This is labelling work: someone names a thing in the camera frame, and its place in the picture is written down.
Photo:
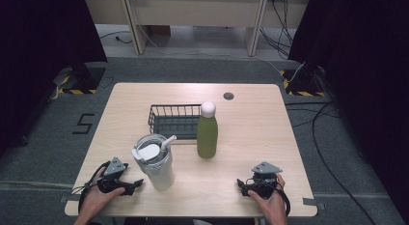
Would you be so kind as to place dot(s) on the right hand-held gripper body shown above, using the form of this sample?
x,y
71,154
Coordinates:
x,y
263,181

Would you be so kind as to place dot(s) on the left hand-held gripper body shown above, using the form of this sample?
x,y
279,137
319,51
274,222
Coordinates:
x,y
113,173

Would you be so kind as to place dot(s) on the white tumbler with straw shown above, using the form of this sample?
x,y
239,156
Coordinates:
x,y
154,162

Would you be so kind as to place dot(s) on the green bottle with white cap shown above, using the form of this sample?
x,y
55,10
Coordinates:
x,y
207,135

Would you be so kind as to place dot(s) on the person's right hand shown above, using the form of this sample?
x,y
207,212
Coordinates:
x,y
272,203

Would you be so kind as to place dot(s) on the person's left hand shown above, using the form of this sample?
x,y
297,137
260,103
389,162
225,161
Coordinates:
x,y
96,199

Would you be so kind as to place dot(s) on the grey tape strip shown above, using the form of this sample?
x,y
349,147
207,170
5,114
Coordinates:
x,y
69,198
313,203

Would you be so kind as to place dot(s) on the grey table grommet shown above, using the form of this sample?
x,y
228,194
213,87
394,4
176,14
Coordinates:
x,y
228,96

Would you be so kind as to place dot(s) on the black stand base striped tape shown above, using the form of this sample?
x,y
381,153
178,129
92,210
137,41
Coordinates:
x,y
82,80
304,85

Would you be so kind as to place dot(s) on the black curtain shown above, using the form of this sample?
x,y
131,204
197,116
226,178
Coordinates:
x,y
363,73
38,57

